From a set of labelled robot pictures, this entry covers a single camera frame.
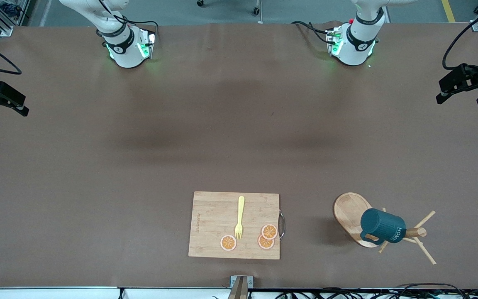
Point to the aluminium camera mount post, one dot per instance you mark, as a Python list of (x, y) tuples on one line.
[(239, 286)]

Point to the teal mug yellow inside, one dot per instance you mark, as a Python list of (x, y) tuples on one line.
[(382, 226)]

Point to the yellow plastic fork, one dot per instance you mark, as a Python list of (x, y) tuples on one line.
[(240, 211)]

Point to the bamboo cutting board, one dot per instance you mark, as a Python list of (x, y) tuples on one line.
[(214, 224)]

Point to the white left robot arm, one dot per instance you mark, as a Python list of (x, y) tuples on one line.
[(359, 41)]

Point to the wooden mug tree rack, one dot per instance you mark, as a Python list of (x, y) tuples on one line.
[(349, 214)]

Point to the white table edge rail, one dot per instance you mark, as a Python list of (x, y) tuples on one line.
[(56, 293)]

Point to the orange slice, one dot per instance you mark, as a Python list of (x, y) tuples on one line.
[(228, 243), (269, 231), (264, 244)]

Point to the aluminium frame with bracket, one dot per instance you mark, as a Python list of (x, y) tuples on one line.
[(2, 27)]

